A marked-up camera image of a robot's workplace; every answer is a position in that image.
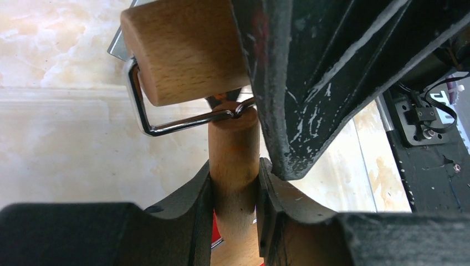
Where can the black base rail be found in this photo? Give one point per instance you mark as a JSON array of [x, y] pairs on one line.
[[434, 177]]

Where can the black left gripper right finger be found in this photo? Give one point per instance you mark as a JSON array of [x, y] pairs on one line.
[[293, 229]]

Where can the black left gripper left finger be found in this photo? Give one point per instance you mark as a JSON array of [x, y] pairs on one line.
[[121, 235]]

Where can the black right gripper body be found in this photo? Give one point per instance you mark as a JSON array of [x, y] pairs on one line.
[[313, 65]]

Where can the red dough piece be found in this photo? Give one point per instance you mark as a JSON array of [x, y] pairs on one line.
[[216, 237]]

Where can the steel rectangular tray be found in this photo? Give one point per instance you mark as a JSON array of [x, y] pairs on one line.
[[117, 46]]

